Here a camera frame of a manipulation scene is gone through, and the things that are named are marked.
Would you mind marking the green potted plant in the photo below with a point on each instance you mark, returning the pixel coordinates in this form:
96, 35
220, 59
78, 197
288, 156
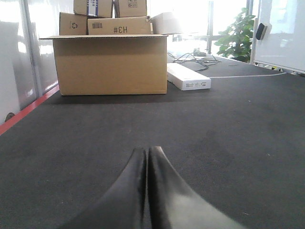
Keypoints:
236, 40

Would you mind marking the cardboard box marked H3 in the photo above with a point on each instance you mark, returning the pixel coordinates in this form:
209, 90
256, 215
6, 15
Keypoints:
114, 26

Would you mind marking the white whiteboard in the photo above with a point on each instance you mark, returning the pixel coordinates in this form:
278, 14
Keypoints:
283, 41

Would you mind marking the black whiteboard eraser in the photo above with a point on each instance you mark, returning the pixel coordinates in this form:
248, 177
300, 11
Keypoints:
263, 30

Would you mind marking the cardboard box with recycle symbol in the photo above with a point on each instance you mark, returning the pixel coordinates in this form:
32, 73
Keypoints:
72, 24

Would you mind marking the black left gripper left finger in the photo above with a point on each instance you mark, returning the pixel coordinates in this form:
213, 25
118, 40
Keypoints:
122, 205

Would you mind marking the top right cardboard box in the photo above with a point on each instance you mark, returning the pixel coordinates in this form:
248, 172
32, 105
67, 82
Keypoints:
130, 8

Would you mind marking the pale cardboard box behind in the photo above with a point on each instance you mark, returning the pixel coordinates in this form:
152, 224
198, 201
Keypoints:
166, 23

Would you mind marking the long white product box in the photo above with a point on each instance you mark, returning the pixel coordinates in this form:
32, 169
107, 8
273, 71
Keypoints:
186, 79

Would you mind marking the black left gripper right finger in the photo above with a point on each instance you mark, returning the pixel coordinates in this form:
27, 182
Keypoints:
174, 204

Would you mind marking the large open cardboard box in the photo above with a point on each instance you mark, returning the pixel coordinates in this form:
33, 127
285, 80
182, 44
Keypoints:
111, 64

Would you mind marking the top left cardboard box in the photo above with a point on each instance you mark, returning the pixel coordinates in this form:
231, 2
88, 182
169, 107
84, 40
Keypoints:
95, 8

